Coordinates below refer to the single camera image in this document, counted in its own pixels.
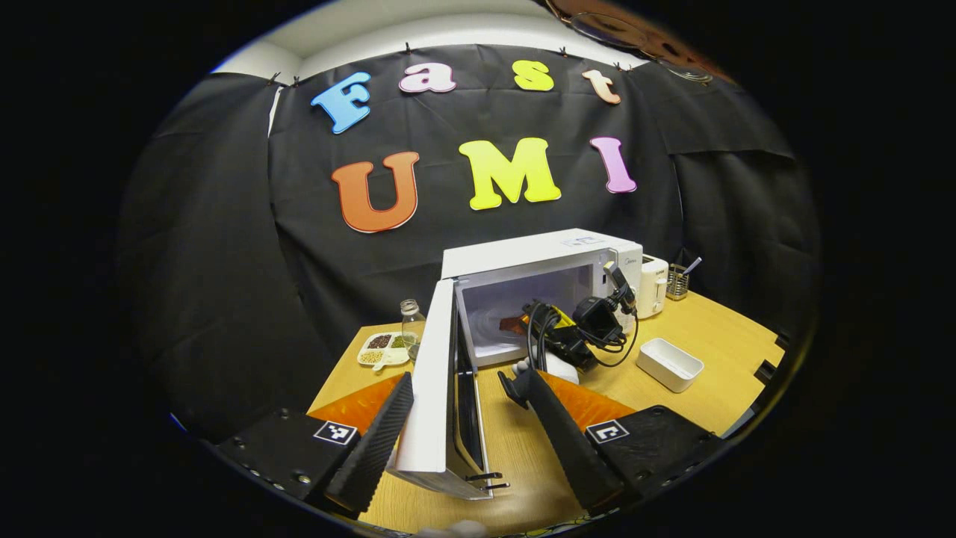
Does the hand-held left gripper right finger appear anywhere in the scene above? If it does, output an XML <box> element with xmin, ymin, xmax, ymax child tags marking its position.
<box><xmin>523</xmin><ymin>368</ymin><xmax>729</xmax><ymax>515</ymax></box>

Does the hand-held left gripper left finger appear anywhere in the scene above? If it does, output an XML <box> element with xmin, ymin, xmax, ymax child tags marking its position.
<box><xmin>213</xmin><ymin>372</ymin><xmax>415</xmax><ymax>516</ymax></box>

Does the white microwave oven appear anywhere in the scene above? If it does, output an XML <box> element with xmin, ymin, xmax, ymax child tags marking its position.
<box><xmin>387</xmin><ymin>228</ymin><xmax>645</xmax><ymax>500</ymax></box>

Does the white toaster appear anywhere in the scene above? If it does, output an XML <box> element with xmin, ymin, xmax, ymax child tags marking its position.
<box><xmin>639</xmin><ymin>254</ymin><xmax>669</xmax><ymax>320</ymax></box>

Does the white rectangular tray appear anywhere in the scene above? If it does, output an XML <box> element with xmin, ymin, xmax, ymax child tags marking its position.
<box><xmin>636</xmin><ymin>338</ymin><xmax>705</xmax><ymax>394</ymax></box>

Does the white divided plate with beans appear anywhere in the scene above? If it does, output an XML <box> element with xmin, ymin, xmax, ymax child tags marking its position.
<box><xmin>357</xmin><ymin>331</ymin><xmax>413</xmax><ymax>372</ymax></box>

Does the glass bottle with green label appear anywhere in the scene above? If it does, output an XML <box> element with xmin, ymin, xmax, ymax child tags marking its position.
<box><xmin>400</xmin><ymin>298</ymin><xmax>427</xmax><ymax>363</ymax></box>

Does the black backdrop cloth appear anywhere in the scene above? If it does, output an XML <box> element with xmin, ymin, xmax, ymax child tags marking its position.
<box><xmin>119</xmin><ymin>43</ymin><xmax>822</xmax><ymax>442</ymax></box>

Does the blurred brown shape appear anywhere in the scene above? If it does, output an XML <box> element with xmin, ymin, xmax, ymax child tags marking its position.
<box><xmin>545</xmin><ymin>0</ymin><xmax>733</xmax><ymax>83</ymax></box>

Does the black cable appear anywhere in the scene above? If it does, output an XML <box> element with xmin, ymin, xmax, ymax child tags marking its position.
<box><xmin>525</xmin><ymin>299</ymin><xmax>562</xmax><ymax>372</ymax></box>

